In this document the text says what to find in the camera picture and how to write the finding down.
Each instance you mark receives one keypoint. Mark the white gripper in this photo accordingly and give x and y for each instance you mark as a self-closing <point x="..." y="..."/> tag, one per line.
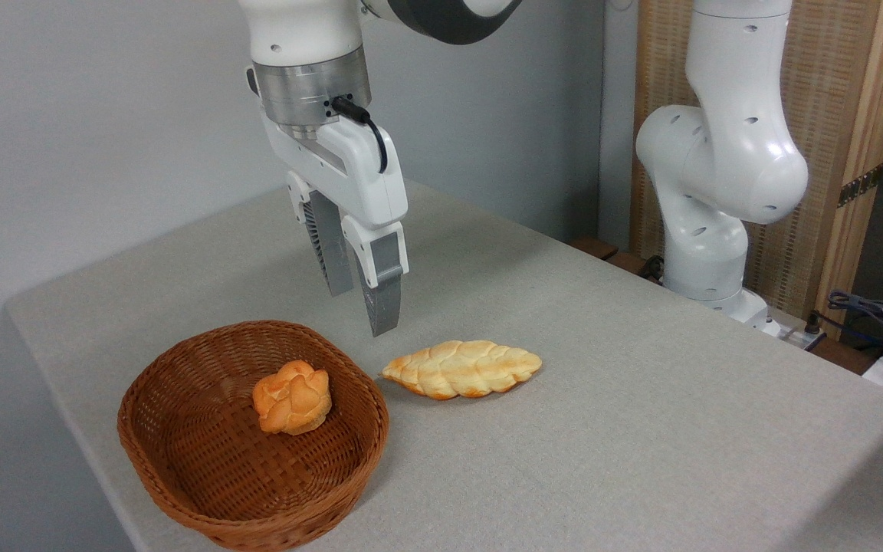
<point x="361" y="172"/>

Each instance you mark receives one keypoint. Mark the round knotted bread roll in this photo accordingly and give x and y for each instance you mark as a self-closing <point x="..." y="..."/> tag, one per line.
<point x="293" y="399"/>

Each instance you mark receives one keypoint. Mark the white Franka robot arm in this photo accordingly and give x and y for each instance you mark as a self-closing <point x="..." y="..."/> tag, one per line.
<point x="733" y="153"/>

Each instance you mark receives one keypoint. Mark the long braided bread loaf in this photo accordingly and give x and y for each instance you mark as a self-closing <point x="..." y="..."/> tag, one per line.
<point x="461" y="369"/>

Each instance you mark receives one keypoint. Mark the brown wicker basket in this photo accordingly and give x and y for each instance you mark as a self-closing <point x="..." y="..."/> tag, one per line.
<point x="219" y="460"/>

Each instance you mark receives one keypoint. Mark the black power plug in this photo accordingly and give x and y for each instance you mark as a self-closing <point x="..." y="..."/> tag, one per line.
<point x="813" y="323"/>

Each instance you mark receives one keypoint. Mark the wooden rattan folding screen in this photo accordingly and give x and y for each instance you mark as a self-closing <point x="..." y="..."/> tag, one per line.
<point x="832" y="100"/>

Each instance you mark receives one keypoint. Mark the metal screen hinge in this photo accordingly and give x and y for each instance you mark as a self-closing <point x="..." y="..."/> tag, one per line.
<point x="859" y="185"/>

